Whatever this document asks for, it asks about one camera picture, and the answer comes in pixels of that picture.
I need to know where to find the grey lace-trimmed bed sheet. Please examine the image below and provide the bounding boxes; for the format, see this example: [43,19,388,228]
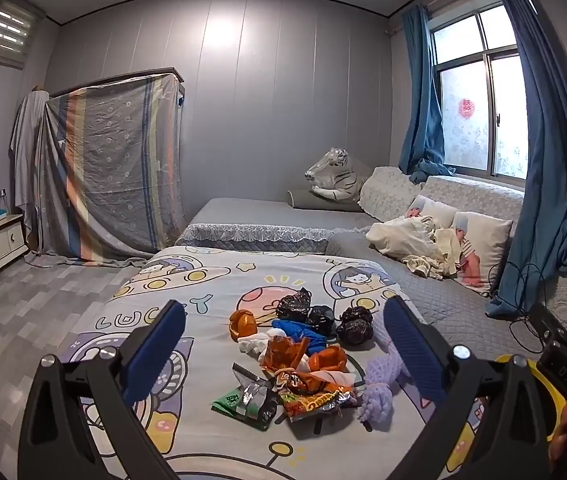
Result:
[174,196,379,261]

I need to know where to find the window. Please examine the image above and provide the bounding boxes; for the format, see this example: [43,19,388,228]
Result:
[431,5,531,181]

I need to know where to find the short blue curtain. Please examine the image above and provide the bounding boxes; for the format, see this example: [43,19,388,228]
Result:
[398,4,457,185]

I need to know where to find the small orange plastic wrapper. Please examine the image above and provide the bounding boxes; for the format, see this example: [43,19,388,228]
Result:
[228,310,258,343]

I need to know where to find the orange translucent wrapper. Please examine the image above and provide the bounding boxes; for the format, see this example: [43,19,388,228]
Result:
[258,335,311,373]

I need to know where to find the white tiger plush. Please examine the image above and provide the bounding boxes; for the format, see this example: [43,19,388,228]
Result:
[305,147,371,204]

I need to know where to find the long blue curtain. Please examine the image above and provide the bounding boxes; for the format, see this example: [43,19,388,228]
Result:
[486,0,567,318]

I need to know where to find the cartoon printed blanket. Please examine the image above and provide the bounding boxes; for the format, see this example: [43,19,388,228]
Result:
[60,252,464,480]

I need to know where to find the yellow rim trash bin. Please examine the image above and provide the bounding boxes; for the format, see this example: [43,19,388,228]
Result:
[493,354,567,443]

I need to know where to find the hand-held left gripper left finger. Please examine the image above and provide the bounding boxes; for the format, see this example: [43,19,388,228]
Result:
[17,299,186,480]

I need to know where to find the grey pillow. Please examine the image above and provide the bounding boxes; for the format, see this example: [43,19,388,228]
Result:
[287,189,364,213]

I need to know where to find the orange plastic cup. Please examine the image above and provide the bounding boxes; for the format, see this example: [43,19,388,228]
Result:
[308,345,348,373]

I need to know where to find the silver foil wrapper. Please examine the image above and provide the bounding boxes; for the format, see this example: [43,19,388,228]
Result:
[232,362,279,418]

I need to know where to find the white lace sofa cover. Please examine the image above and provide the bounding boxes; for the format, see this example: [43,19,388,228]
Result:
[358,165,567,333]

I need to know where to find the black plastic bag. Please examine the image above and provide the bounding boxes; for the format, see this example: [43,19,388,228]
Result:
[306,305,335,336]
[276,287,313,323]
[336,306,375,347]

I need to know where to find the white window blind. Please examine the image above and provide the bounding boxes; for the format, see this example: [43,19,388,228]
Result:
[0,0,44,68]

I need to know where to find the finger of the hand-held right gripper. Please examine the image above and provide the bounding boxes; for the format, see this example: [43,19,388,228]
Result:
[527,302,567,348]

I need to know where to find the blue plastic bag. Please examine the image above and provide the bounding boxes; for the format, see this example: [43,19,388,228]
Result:
[270,317,329,356]

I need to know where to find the orange snack wrapper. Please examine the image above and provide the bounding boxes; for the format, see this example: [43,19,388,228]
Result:
[283,371,354,397]

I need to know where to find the striped cloth covered wardrobe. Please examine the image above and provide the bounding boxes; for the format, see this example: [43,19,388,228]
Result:
[38,67,187,263]

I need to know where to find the cream cloth pile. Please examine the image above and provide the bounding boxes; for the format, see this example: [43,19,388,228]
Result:
[366,215,461,280]

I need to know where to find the black cable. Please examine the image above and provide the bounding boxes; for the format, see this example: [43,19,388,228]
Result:
[486,260,553,353]

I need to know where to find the small baby print pillow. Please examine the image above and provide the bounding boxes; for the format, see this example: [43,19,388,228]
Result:
[406,195,459,231]

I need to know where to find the green snack packet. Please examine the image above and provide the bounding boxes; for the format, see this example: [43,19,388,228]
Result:
[212,387,276,432]

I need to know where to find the white paper scrap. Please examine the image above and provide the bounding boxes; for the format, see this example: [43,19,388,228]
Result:
[308,367,357,388]

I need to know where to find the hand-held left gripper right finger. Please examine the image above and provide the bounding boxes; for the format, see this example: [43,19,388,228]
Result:
[382,294,567,480]

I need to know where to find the colourful snack packet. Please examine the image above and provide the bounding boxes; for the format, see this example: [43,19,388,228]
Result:
[278,389,359,423]

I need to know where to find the grey quilted bed cover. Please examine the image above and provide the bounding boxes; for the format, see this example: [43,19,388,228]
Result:
[326,230,554,361]

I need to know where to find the person's right hand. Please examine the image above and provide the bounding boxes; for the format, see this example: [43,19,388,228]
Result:
[547,402,567,467]

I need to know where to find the large baby print pillow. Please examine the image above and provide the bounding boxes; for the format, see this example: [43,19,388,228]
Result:
[451,210,514,297]

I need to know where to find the grey hanging cloth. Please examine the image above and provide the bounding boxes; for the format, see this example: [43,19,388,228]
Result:
[10,90,51,256]

